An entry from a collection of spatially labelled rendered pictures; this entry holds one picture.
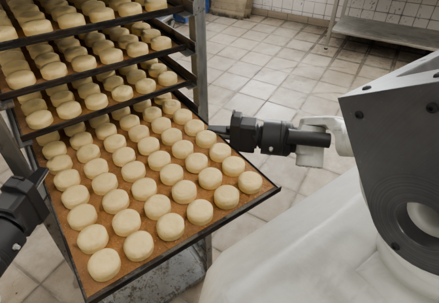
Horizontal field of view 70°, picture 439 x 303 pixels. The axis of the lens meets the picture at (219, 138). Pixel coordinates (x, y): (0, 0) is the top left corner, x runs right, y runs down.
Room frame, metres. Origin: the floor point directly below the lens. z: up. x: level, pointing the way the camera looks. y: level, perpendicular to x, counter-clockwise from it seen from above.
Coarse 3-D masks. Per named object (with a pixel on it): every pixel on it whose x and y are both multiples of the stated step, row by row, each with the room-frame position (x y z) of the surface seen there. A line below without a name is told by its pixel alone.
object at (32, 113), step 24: (120, 72) 0.76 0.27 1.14; (144, 72) 0.74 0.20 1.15; (168, 72) 0.73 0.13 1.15; (24, 96) 0.62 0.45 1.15; (48, 96) 0.65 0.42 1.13; (72, 96) 0.62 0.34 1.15; (96, 96) 0.62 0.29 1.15; (120, 96) 0.62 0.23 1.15; (24, 120) 0.55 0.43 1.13; (48, 120) 0.53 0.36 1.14
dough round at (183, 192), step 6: (186, 180) 0.44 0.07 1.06; (174, 186) 0.42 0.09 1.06; (180, 186) 0.42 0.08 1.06; (186, 186) 0.42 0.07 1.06; (192, 186) 0.42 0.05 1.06; (174, 192) 0.41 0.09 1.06; (180, 192) 0.41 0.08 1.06; (186, 192) 0.41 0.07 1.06; (192, 192) 0.41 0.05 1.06; (174, 198) 0.40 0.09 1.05; (180, 198) 0.39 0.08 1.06; (186, 198) 0.39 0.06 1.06; (192, 198) 0.40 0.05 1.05
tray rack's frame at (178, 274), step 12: (180, 252) 0.81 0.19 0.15; (168, 264) 0.75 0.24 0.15; (180, 264) 0.75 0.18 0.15; (192, 264) 0.75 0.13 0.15; (144, 276) 0.69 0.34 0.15; (156, 276) 0.69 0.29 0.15; (168, 276) 0.69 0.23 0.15; (180, 276) 0.69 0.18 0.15; (192, 276) 0.69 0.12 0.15; (204, 276) 0.70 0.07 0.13; (132, 288) 0.64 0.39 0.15; (144, 288) 0.64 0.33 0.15; (156, 288) 0.64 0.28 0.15; (168, 288) 0.64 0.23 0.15; (180, 288) 0.64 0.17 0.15; (120, 300) 0.58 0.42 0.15; (132, 300) 0.58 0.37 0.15; (144, 300) 0.58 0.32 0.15; (156, 300) 0.58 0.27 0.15; (168, 300) 0.59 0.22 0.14
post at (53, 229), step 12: (0, 120) 0.46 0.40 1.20; (0, 132) 0.45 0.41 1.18; (0, 144) 0.45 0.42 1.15; (12, 144) 0.46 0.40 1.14; (12, 156) 0.45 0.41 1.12; (12, 168) 0.45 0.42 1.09; (24, 168) 0.46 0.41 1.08; (48, 204) 0.46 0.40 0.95; (48, 216) 0.45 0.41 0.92; (48, 228) 0.45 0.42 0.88; (60, 240) 0.45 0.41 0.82
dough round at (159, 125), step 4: (156, 120) 0.64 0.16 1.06; (160, 120) 0.64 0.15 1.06; (164, 120) 0.64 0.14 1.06; (168, 120) 0.64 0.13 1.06; (152, 124) 0.63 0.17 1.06; (156, 124) 0.63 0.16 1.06; (160, 124) 0.63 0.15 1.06; (164, 124) 0.63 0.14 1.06; (168, 124) 0.63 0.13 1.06; (152, 128) 0.62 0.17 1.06; (156, 128) 0.61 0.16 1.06; (160, 128) 0.61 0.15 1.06; (164, 128) 0.61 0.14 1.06; (168, 128) 0.62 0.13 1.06; (156, 132) 0.61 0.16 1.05; (160, 132) 0.61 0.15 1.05
